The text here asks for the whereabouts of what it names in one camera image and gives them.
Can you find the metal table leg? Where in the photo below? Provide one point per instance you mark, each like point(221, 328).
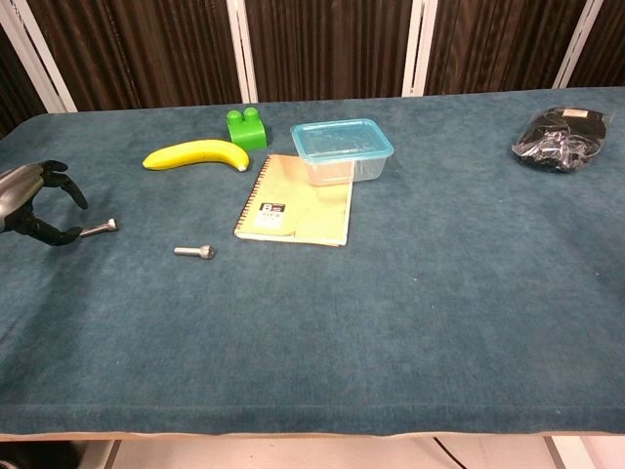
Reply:
point(110, 454)

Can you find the clear container with blue lid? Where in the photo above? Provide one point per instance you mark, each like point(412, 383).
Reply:
point(342, 141)

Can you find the white screen frame post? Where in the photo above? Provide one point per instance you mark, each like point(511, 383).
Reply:
point(578, 49)
point(36, 58)
point(416, 49)
point(242, 58)

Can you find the silver metal bolt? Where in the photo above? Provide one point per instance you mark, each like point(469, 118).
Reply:
point(193, 251)
point(110, 225)

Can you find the yellow spiral notebook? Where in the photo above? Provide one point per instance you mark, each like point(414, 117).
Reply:
point(283, 195)

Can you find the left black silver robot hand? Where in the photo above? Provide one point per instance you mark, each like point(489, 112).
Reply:
point(19, 183)

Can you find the blue-green tablecloth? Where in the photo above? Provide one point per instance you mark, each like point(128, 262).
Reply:
point(342, 317)

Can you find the green toy building block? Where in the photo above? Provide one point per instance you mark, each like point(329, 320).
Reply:
point(249, 134)

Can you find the brown pleated screen curtain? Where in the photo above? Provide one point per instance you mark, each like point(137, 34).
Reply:
point(332, 49)

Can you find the yellow banana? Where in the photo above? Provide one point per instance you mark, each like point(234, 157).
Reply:
point(195, 152)

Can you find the black item in plastic bag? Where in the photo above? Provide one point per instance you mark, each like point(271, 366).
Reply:
point(552, 141)

